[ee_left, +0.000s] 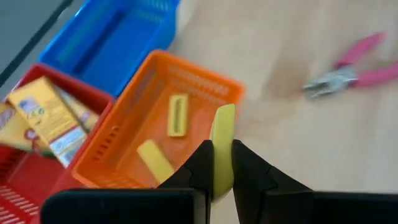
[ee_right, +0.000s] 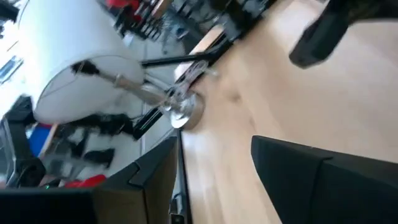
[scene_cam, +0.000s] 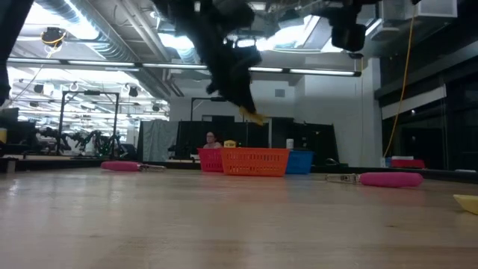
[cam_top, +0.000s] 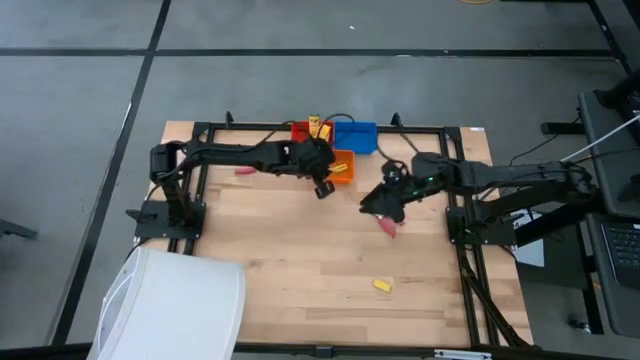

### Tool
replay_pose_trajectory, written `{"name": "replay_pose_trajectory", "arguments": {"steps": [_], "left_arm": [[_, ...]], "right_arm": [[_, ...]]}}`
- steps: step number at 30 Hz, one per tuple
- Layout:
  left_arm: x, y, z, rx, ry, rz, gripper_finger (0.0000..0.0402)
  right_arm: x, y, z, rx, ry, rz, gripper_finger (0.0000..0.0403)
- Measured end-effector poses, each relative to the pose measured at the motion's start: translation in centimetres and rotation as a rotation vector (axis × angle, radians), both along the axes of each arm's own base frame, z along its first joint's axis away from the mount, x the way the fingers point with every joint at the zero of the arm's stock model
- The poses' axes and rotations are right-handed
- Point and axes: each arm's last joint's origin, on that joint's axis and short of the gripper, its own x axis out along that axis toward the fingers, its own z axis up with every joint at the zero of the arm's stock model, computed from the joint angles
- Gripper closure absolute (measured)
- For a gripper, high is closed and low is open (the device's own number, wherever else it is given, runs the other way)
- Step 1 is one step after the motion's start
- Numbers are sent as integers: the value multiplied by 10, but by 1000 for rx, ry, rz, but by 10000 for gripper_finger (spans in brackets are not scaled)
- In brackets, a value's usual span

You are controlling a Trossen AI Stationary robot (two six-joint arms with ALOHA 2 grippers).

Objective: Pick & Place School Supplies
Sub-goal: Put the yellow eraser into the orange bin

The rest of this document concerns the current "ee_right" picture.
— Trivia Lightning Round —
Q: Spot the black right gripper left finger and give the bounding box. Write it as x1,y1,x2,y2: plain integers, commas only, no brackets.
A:
0,136,178,224

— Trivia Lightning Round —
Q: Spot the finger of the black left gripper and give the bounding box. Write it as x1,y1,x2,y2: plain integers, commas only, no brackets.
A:
288,8,354,70

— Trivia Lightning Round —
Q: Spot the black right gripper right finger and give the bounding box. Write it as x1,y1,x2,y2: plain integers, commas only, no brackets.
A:
250,135,398,224

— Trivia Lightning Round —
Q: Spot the silver metal lamp stand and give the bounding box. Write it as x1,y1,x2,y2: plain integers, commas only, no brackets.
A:
99,60,218,131

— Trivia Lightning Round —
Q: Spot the white lamp shade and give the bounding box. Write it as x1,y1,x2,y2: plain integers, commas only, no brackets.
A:
17,0,146,125

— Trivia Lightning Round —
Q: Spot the black metal table frame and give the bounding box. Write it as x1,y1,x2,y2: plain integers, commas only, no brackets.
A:
133,37,237,224

